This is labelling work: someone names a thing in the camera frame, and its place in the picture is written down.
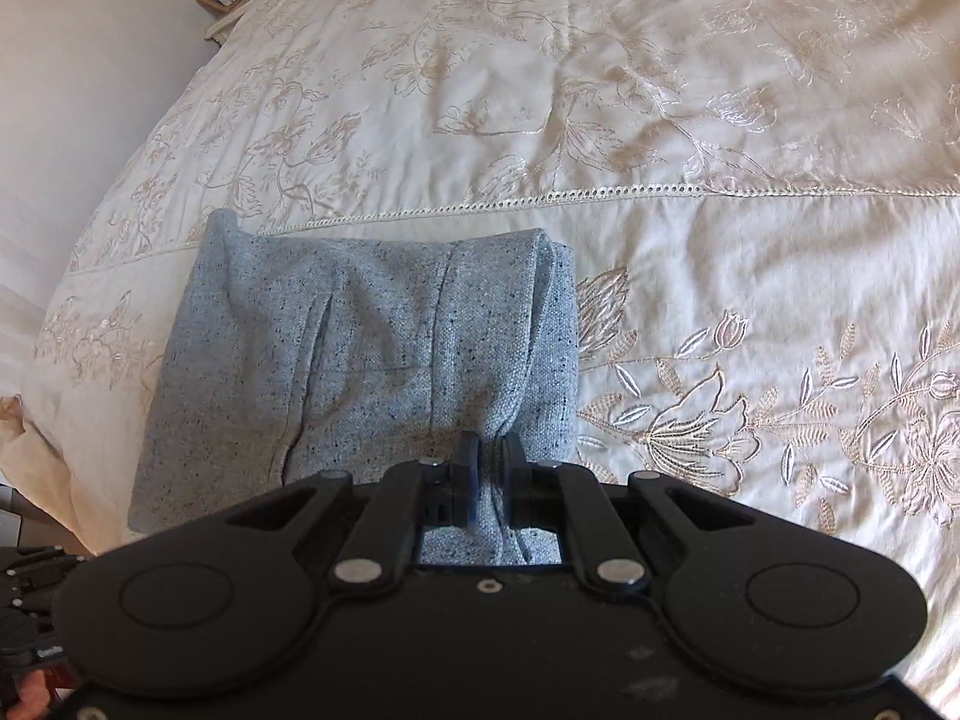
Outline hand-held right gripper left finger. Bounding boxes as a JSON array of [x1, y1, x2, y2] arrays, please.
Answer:
[[225, 431, 482, 602]]

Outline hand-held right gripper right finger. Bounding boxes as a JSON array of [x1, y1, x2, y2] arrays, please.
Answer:
[[501, 433, 753, 602]]

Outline grey speckled pants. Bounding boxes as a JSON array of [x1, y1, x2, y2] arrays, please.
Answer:
[[127, 208, 580, 567]]

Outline person's left hand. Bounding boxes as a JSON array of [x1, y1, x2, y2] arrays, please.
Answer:
[[13, 671, 59, 720]]

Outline cream embroidered bedspread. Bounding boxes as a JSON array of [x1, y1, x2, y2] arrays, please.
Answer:
[[21, 0, 960, 707]]

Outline white nightstand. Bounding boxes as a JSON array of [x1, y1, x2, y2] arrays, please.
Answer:
[[205, 6, 252, 47]]

